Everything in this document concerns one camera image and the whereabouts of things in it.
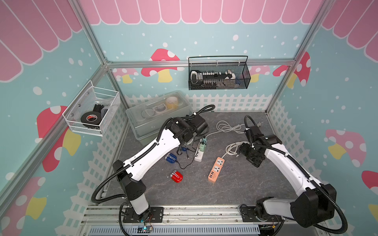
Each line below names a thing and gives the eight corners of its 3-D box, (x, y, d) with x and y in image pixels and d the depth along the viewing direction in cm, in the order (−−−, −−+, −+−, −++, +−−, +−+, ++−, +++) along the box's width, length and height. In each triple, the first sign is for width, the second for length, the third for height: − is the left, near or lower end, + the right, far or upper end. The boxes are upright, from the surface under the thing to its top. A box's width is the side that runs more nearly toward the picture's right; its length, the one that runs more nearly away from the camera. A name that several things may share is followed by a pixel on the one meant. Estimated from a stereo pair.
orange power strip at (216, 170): (207, 178, 88) (207, 176, 86) (217, 158, 97) (217, 156, 94) (216, 183, 87) (216, 181, 84) (225, 161, 95) (225, 159, 92)
